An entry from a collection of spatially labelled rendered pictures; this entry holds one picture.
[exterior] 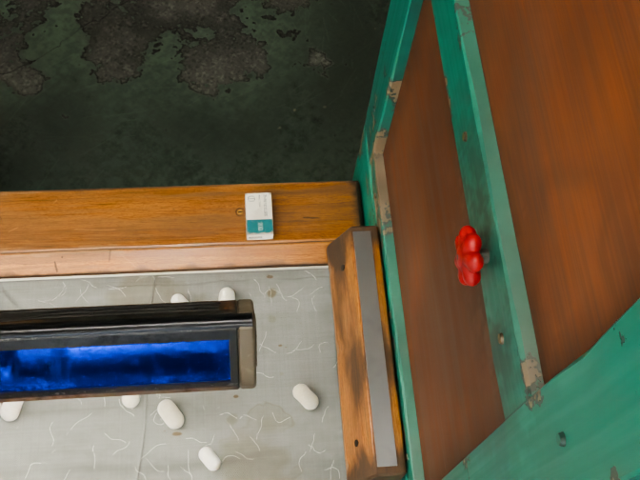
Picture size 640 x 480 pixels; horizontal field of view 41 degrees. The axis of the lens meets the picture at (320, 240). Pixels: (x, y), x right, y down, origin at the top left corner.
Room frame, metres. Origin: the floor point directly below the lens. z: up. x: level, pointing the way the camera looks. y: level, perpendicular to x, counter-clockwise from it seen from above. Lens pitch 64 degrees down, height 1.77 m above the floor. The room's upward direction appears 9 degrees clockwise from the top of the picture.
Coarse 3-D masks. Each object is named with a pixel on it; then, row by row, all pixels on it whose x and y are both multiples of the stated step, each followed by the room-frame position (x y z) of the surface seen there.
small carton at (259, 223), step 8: (264, 192) 0.54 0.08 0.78; (248, 200) 0.53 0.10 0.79; (256, 200) 0.53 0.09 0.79; (264, 200) 0.53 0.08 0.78; (248, 208) 0.52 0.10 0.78; (256, 208) 0.52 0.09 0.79; (264, 208) 0.52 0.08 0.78; (248, 216) 0.50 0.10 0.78; (256, 216) 0.51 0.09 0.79; (264, 216) 0.51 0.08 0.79; (248, 224) 0.49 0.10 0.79; (256, 224) 0.50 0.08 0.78; (264, 224) 0.50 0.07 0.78; (272, 224) 0.50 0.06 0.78; (248, 232) 0.48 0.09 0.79; (256, 232) 0.48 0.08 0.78; (264, 232) 0.49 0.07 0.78; (272, 232) 0.49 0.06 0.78
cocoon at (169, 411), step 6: (162, 402) 0.25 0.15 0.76; (168, 402) 0.25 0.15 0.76; (162, 408) 0.24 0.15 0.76; (168, 408) 0.25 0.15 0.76; (174, 408) 0.25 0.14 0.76; (162, 414) 0.24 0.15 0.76; (168, 414) 0.24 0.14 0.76; (174, 414) 0.24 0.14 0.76; (180, 414) 0.24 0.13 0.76; (168, 420) 0.23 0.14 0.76; (174, 420) 0.23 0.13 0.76; (180, 420) 0.23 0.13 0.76; (168, 426) 0.23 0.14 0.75; (174, 426) 0.23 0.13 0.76; (180, 426) 0.23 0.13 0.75
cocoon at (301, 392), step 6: (300, 384) 0.30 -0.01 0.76; (294, 390) 0.29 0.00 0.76; (300, 390) 0.29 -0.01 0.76; (306, 390) 0.29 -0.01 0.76; (294, 396) 0.29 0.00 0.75; (300, 396) 0.29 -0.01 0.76; (306, 396) 0.29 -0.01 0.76; (312, 396) 0.29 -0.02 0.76; (300, 402) 0.28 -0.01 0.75; (306, 402) 0.28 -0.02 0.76; (312, 402) 0.28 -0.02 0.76; (318, 402) 0.29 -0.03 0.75; (306, 408) 0.28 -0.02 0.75; (312, 408) 0.28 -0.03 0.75
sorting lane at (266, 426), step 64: (256, 320) 0.38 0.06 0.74; (320, 320) 0.40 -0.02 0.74; (256, 384) 0.30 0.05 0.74; (320, 384) 0.31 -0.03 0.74; (0, 448) 0.17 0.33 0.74; (64, 448) 0.18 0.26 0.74; (128, 448) 0.20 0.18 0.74; (192, 448) 0.21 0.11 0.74; (256, 448) 0.22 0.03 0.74; (320, 448) 0.23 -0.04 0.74
